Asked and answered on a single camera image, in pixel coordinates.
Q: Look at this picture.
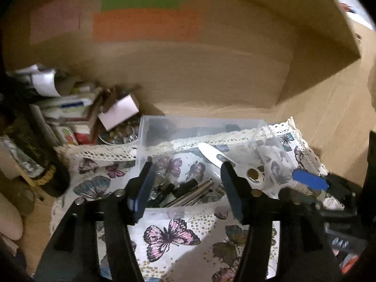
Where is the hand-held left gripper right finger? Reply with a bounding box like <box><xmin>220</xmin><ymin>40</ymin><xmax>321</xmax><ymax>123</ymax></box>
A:
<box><xmin>220</xmin><ymin>161</ymin><xmax>343</xmax><ymax>282</ymax></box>

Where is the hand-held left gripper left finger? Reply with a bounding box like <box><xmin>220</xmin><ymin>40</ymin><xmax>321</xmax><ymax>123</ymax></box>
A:
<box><xmin>34</xmin><ymin>161</ymin><xmax>157</xmax><ymax>282</ymax></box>

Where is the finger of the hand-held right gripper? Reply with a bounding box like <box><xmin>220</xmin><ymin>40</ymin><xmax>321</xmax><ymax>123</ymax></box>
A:
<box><xmin>292</xmin><ymin>169</ymin><xmax>363</xmax><ymax>210</ymax></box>

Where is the silver-handled black wand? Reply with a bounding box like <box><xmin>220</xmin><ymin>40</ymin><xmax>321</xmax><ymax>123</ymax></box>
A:
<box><xmin>163</xmin><ymin>179</ymin><xmax>215</xmax><ymax>208</ymax></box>

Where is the white handheld massager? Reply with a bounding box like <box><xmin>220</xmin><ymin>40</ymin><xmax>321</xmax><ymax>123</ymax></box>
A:
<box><xmin>197</xmin><ymin>142</ymin><xmax>266</xmax><ymax>190</ymax></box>

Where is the clear plastic storage box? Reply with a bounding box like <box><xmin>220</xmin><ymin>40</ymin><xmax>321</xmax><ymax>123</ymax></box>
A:
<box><xmin>134</xmin><ymin>114</ymin><xmax>298</xmax><ymax>212</ymax></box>

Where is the butterfly print tablecloth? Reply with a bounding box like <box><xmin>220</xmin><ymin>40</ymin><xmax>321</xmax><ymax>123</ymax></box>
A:
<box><xmin>51</xmin><ymin>117</ymin><xmax>344</xmax><ymax>282</ymax></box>

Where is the bowl of shiny trinkets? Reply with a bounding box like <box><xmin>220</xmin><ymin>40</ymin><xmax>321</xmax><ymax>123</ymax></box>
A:
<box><xmin>98</xmin><ymin>120</ymin><xmax>141</xmax><ymax>146</ymax></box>

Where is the pale pink card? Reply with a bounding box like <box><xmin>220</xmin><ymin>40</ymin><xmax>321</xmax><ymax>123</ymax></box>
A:
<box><xmin>98</xmin><ymin>94</ymin><xmax>140</xmax><ymax>131</ymax></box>

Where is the stack of books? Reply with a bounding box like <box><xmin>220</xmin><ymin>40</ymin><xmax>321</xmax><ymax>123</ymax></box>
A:
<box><xmin>38</xmin><ymin>90</ymin><xmax>102</xmax><ymax>144</ymax></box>

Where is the dark wine bottle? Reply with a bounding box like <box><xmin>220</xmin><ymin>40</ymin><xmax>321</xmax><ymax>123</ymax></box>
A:
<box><xmin>0</xmin><ymin>94</ymin><xmax>71</xmax><ymax>197</ymax></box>

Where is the orange sticky note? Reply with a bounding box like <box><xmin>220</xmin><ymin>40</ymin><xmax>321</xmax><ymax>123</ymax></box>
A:
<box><xmin>92</xmin><ymin>9</ymin><xmax>200</xmax><ymax>42</ymax></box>

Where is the green sticky note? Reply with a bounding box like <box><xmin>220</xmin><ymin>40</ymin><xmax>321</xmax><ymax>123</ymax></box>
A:
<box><xmin>101</xmin><ymin>0</ymin><xmax>180</xmax><ymax>10</ymax></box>

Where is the pink sticky note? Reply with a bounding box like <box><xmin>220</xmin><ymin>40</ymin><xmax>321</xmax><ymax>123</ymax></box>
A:
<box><xmin>29</xmin><ymin>0</ymin><xmax>81</xmax><ymax>44</ymax></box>

